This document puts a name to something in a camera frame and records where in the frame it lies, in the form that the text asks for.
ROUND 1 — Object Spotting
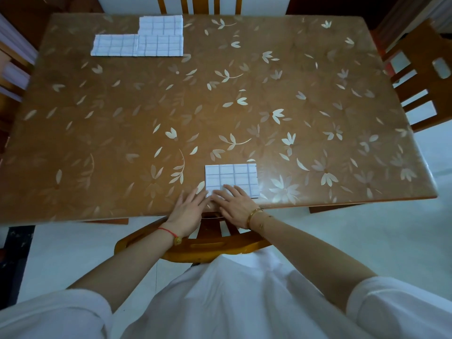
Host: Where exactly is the red string bracelet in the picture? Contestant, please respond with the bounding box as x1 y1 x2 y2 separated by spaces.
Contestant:
157 226 183 246

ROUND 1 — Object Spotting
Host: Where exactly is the wooden table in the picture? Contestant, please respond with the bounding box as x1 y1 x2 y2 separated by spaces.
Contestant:
0 12 439 226

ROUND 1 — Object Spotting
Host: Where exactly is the person's left forearm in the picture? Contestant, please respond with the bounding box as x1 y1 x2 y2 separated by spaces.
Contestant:
67 227 178 313

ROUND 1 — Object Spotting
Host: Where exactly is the wooden chair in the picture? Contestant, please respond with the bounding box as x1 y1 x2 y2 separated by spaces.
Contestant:
381 19 452 133
157 0 243 15
0 13 39 145
114 212 273 266

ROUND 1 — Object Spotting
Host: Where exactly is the gold bangle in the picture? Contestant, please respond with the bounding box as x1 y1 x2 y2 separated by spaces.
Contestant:
246 208 264 230

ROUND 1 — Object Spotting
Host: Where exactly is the person's right forearm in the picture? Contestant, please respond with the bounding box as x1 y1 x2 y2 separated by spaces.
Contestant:
247 212 379 313

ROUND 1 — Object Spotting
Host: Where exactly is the clear floral table cover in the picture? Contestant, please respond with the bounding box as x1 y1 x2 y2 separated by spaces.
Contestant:
0 13 438 223

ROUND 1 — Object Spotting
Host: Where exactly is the white shirt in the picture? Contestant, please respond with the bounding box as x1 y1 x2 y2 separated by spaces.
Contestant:
0 248 452 339

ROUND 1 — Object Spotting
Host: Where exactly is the dark floor mat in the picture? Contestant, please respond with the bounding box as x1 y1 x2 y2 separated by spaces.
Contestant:
0 225 36 310

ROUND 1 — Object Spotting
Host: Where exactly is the person's left hand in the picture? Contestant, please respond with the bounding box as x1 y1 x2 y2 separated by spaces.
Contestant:
165 189 212 239

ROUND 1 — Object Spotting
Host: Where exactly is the white checked cloth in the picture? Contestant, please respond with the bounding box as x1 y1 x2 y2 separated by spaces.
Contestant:
138 15 184 36
90 34 139 57
205 163 259 199
137 34 184 57

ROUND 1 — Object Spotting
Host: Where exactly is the person's right hand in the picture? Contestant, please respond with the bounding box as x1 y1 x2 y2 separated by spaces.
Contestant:
211 184 262 230

